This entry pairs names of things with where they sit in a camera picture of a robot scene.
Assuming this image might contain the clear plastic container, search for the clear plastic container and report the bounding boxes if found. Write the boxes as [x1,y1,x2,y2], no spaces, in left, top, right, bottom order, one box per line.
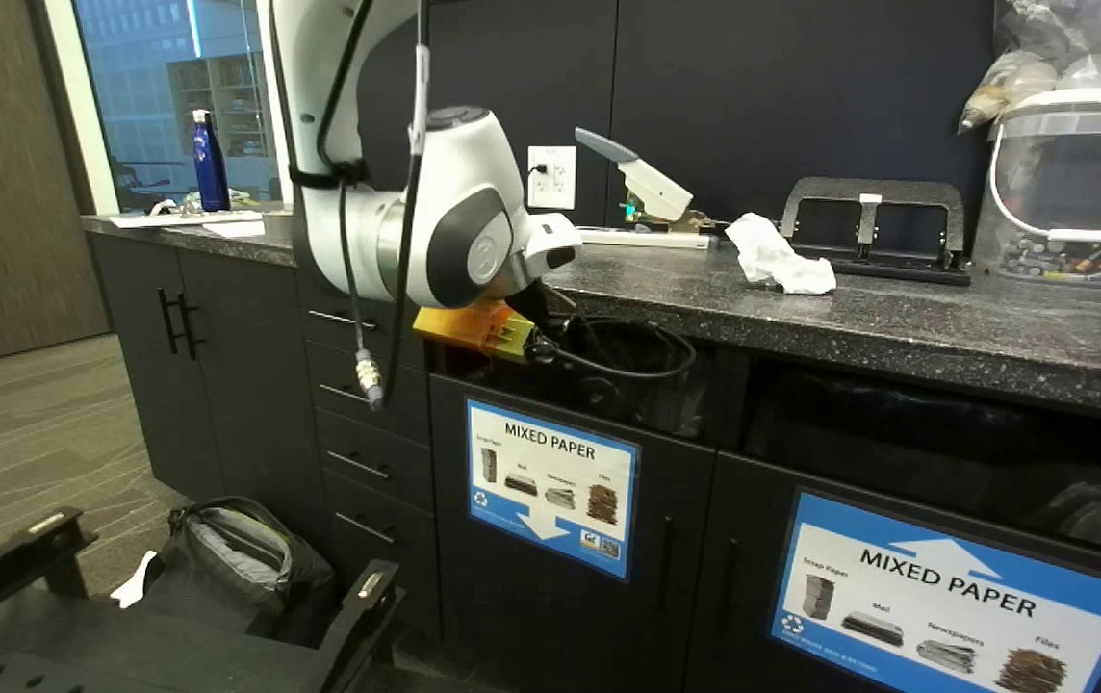
[969,85,1101,288]

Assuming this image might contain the mixed paper sign up arrow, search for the mixed paper sign up arrow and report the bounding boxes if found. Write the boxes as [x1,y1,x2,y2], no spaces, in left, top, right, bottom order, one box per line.
[770,490,1101,693]

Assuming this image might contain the black recycling bin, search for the black recycling bin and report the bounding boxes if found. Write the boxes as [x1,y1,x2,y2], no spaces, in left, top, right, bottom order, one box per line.
[429,374,721,693]

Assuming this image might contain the flat white paper sheet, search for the flat white paper sheet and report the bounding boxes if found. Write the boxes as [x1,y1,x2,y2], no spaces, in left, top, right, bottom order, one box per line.
[106,206,239,236]
[197,215,275,241]

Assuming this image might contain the black cable white connector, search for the black cable white connector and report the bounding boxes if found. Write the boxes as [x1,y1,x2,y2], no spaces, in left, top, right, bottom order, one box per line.
[316,0,435,410]

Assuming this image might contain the black drawer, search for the black drawer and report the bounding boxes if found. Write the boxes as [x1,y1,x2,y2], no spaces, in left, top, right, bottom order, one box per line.
[310,414,439,513]
[313,478,443,646]
[302,340,435,440]
[298,273,433,375]

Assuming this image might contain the white framed window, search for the white framed window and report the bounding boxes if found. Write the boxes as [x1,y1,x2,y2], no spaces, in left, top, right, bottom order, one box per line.
[44,0,310,220]

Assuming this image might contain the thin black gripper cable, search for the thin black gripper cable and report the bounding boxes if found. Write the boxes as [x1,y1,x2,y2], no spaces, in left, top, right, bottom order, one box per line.
[528,283,704,386]

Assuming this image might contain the black grey backpack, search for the black grey backpack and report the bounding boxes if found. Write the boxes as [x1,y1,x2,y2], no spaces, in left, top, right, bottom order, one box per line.
[138,492,347,649]

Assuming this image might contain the white paper on floor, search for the white paper on floor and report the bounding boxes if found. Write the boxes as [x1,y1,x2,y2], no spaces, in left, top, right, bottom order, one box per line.
[108,551,162,610]

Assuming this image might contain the crumpled clear plastic wrap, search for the crumpled clear plastic wrap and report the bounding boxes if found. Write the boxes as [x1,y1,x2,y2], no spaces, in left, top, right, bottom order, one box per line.
[141,188,199,223]

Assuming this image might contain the black cabinet door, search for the black cabinet door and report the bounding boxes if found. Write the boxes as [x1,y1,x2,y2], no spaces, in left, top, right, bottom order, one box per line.
[179,245,320,532]
[85,236,185,505]

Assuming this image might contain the white teal stapler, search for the white teal stapler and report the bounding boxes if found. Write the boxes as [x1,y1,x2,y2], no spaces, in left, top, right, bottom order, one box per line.
[571,123,715,251]

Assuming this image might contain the white outlet wall plate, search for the white outlet wall plate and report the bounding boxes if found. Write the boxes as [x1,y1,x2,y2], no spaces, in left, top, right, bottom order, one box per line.
[523,141,583,212]

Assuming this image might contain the black trash bag liner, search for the black trash bag liner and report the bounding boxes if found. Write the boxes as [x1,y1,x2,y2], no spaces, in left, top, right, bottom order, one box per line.
[746,368,1101,563]
[465,318,746,446]

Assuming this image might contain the mixed paper sign down arrow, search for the mixed paper sign down arrow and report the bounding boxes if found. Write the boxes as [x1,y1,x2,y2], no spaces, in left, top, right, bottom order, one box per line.
[464,396,643,586]

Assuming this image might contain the black bin door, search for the black bin door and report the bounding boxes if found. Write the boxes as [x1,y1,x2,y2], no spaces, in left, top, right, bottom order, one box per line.
[683,446,1101,693]

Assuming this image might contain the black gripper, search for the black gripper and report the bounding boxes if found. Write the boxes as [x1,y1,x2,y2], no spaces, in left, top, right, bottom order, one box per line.
[523,298,605,375]

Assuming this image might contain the clear plastic bag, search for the clear plastic bag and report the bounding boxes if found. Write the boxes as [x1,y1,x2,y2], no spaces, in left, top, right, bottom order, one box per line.
[955,0,1101,134]

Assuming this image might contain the blue water bottle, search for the blue water bottle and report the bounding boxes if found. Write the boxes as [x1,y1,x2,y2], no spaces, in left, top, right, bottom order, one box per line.
[190,105,234,215]

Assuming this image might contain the black metal cart frame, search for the black metal cart frame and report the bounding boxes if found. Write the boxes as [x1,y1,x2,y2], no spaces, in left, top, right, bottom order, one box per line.
[0,505,407,693]

